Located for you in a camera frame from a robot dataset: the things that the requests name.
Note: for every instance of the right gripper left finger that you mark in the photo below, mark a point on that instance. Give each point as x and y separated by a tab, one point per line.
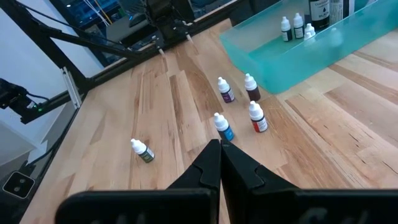
205	174

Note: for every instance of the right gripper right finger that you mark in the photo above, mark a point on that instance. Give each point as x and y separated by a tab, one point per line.
239	177

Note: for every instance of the small dark red dye bottle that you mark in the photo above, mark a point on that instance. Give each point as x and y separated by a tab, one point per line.
258	119

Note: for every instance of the small green dye bottle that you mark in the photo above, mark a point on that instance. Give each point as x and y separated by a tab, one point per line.
143	151

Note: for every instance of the small purple dye bottle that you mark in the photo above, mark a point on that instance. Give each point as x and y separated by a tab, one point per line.
227	93

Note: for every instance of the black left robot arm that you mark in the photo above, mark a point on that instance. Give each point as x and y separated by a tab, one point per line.
164	18

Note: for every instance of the small blue dye bottle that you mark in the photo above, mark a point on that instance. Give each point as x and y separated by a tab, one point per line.
224	129

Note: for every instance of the small brown dye bottle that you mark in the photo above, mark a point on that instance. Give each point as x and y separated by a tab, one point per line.
252	90

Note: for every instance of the translucent teal plastic bin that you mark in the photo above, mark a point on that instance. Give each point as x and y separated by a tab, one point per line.
295	62

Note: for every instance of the black device with green light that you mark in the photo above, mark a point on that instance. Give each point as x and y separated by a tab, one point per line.
15	99

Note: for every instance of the silver metal bracket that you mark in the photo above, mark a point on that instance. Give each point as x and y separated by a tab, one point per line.
72	88

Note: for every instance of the small depth camera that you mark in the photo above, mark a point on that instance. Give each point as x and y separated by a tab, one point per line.
18	184

